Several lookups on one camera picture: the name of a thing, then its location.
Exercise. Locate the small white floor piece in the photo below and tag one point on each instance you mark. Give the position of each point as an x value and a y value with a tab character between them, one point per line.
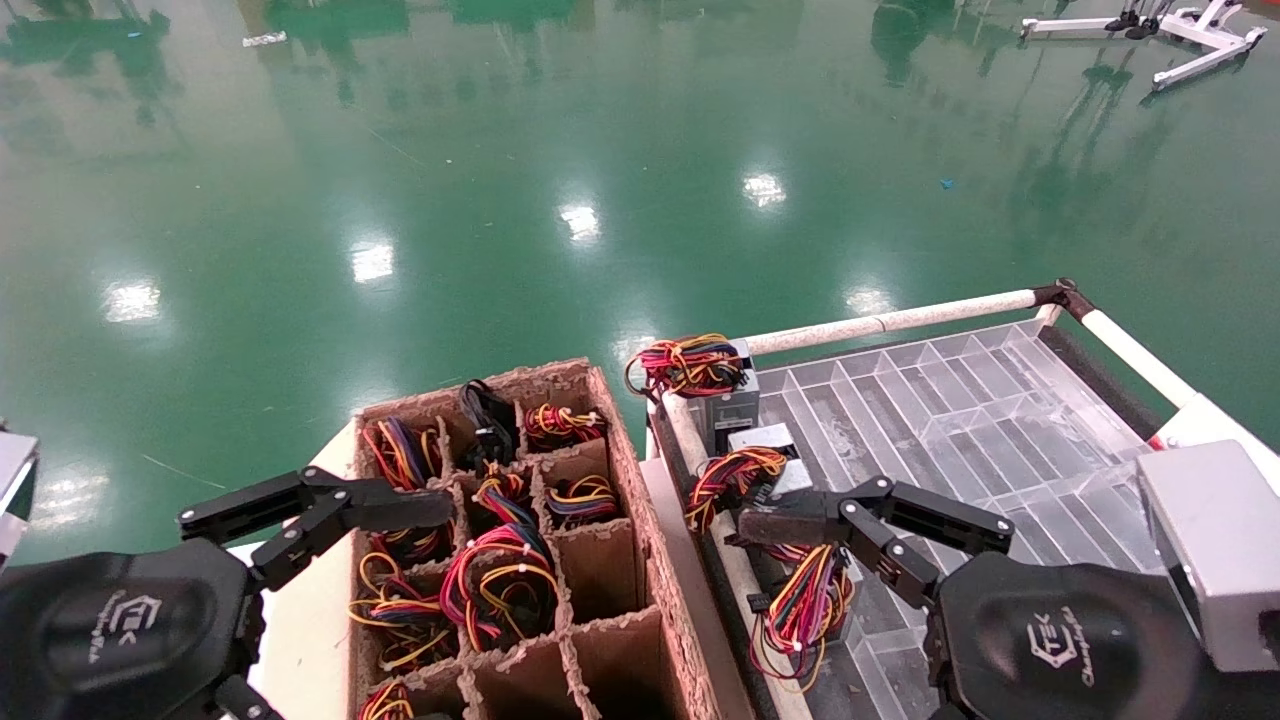
265	39

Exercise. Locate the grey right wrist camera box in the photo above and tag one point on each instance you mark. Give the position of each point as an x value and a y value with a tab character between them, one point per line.
1215	550

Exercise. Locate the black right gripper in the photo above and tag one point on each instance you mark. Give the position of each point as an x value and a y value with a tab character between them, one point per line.
1060	640

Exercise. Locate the clear plastic compartment tray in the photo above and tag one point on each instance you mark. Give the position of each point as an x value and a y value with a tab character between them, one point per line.
960	420

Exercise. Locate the white sign red text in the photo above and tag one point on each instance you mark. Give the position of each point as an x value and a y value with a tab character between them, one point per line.
1215	425

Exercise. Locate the white metal stand base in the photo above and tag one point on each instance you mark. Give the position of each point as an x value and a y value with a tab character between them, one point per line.
1200	30

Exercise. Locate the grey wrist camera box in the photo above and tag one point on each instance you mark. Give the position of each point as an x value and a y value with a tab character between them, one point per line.
1215	550
12	490

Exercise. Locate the brown divided cardboard box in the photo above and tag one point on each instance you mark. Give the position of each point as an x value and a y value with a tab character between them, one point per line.
640	560

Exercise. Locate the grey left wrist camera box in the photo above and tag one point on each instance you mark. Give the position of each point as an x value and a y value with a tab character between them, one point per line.
12	490

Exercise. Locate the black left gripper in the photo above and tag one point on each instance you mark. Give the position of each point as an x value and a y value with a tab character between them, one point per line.
110	630

